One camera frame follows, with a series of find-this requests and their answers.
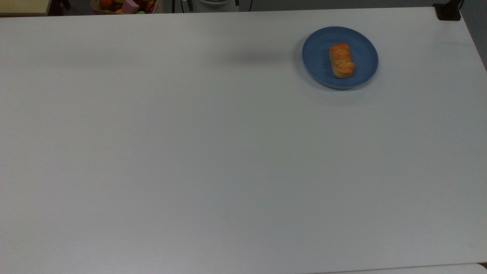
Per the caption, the beige side table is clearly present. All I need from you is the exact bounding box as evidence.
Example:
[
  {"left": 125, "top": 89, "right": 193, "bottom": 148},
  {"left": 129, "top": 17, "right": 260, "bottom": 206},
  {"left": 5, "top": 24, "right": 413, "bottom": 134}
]
[{"left": 0, "top": 0, "right": 52, "bottom": 17}]

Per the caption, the black table clamp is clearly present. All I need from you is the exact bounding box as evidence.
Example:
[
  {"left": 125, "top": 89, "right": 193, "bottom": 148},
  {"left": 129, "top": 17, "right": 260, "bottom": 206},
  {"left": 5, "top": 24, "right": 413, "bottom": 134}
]
[{"left": 433, "top": 0, "right": 463, "bottom": 21}]

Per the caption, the orange-brown bread roll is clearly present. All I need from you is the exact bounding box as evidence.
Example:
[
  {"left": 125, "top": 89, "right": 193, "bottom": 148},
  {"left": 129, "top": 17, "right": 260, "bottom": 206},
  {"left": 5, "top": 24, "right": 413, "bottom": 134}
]
[{"left": 329, "top": 43, "right": 355, "bottom": 79}]

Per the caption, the basket of toy fruit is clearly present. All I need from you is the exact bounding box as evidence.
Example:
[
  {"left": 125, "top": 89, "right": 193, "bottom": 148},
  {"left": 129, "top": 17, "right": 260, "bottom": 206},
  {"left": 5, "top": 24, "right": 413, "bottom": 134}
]
[{"left": 90, "top": 0, "right": 161, "bottom": 15}]

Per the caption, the blue round plate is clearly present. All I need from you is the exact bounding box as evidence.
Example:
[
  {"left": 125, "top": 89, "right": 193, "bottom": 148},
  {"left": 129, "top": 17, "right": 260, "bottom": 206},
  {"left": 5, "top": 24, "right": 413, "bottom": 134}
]
[{"left": 302, "top": 26, "right": 379, "bottom": 90}]

